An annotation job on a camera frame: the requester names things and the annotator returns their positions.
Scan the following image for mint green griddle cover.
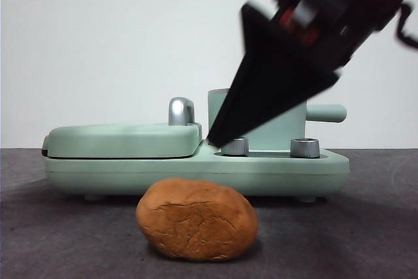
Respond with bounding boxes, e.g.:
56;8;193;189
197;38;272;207
41;122;203;159

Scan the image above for mint green breakfast machine base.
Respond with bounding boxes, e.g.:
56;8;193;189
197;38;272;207
44;140;350;203

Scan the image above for chrome griddle cover handle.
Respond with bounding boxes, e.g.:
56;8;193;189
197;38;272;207
168;97;197;127

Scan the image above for mint green steamer pot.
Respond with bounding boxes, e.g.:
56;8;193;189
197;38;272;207
207;88;347;152

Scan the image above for silver control knob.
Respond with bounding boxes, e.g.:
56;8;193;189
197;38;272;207
289;137;320;158
221;137;249;156

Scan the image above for brown potato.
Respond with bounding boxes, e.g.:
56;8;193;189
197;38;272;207
135;177;259;263

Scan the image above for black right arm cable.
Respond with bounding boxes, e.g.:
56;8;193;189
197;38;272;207
394;3;418;48

